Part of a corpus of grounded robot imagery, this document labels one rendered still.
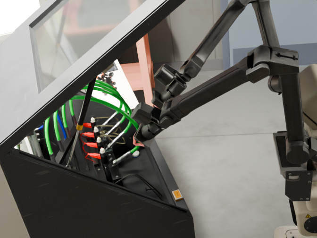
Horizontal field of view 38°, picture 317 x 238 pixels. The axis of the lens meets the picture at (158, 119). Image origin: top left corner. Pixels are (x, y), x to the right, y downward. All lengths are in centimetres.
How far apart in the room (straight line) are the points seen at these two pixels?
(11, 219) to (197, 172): 201
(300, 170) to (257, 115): 212
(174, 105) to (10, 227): 68
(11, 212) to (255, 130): 254
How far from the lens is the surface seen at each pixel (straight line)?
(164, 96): 182
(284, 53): 141
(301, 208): 205
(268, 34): 196
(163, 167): 203
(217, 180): 334
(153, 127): 162
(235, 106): 407
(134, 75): 416
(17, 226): 165
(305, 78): 179
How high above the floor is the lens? 227
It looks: 35 degrees down
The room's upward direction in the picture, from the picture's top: 8 degrees counter-clockwise
